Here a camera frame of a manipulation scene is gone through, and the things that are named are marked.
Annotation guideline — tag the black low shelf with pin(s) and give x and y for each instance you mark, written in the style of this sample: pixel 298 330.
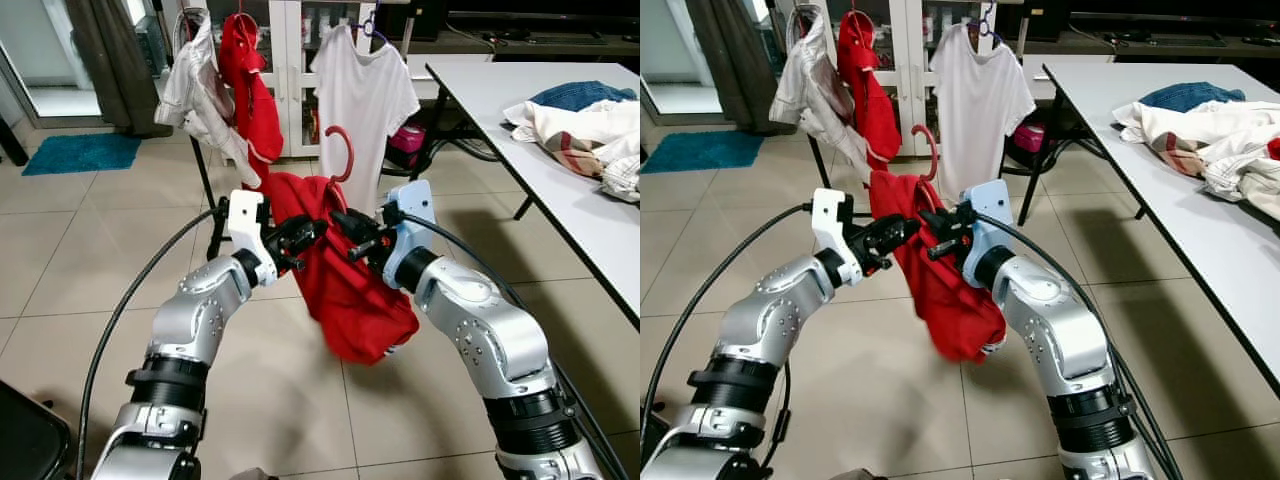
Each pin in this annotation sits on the black low shelf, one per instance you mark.
pixel 1160 35
pixel 540 35

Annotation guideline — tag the black chair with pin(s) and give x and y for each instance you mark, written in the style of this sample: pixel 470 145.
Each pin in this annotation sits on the black chair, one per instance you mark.
pixel 30 440

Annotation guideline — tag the black desk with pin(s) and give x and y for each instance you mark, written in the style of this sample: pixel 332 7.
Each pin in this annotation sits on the black desk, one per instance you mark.
pixel 12 145

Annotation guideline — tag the white glass-door cabinet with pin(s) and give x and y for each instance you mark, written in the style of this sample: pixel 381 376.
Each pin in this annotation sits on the white glass-door cabinet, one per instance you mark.
pixel 295 60
pixel 915 60

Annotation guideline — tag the grey curtain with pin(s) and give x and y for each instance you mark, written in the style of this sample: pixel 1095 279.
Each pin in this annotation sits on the grey curtain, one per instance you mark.
pixel 740 60
pixel 120 60

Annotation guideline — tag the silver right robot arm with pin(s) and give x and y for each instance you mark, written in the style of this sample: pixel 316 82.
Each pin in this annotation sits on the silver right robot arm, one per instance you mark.
pixel 480 330
pixel 1060 330

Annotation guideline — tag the red clothes hanger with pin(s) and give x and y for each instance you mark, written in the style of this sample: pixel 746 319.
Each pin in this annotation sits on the red clothes hanger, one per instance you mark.
pixel 349 150
pixel 934 150

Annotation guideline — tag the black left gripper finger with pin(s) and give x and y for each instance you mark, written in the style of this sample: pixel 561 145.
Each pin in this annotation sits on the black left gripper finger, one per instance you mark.
pixel 310 229
pixel 901 231

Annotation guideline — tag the silver black clothes rack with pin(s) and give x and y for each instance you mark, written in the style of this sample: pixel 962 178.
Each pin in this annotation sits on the silver black clothes rack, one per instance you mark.
pixel 815 160
pixel 200 180

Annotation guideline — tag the purple clothes hanger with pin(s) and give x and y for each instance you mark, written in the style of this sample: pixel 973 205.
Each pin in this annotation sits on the purple clothes hanger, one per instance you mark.
pixel 988 28
pixel 372 30

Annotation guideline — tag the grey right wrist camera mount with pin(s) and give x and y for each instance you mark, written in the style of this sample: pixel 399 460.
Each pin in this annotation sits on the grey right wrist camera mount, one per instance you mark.
pixel 988 215
pixel 410 215

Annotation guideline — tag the glass sliding door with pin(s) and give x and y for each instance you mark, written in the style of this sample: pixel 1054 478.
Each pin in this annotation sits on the glass sliding door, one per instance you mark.
pixel 665 50
pixel 40 50

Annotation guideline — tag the blue floor mat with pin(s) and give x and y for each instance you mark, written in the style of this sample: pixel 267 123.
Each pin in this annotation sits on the blue floor mat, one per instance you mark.
pixel 80 155
pixel 705 152

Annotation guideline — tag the white striped shirt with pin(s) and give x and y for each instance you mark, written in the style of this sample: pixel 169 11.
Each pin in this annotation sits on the white striped shirt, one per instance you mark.
pixel 815 90
pixel 195 90

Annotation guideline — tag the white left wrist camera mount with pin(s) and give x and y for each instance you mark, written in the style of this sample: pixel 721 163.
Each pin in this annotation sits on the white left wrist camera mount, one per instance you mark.
pixel 245 215
pixel 830 215

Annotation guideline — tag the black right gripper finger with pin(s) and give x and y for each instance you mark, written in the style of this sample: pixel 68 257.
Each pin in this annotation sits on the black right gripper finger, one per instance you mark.
pixel 941 252
pixel 348 220
pixel 933 220
pixel 360 252

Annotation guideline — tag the cream garment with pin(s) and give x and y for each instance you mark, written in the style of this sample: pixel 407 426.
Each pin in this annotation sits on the cream garment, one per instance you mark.
pixel 1190 130
pixel 570 130

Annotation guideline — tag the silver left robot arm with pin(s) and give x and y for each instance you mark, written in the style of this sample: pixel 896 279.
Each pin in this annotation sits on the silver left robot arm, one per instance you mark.
pixel 770 320
pixel 190 320

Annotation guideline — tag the red polo shirt striped collar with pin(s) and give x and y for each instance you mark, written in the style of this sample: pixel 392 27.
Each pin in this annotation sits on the red polo shirt striped collar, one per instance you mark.
pixel 868 90
pixel 250 90

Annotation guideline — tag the pink bag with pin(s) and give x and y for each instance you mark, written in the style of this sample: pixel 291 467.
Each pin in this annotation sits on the pink bag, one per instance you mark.
pixel 1030 137
pixel 405 148

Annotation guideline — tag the red shirt white print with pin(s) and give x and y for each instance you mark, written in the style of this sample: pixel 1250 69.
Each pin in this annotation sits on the red shirt white print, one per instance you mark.
pixel 350 300
pixel 940 300

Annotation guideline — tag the red shirt small logo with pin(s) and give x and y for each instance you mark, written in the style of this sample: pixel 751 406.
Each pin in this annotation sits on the red shirt small logo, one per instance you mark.
pixel 1273 150

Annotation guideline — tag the blue jeans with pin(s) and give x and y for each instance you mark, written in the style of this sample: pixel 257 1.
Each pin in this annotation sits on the blue jeans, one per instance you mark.
pixel 580 95
pixel 1190 97

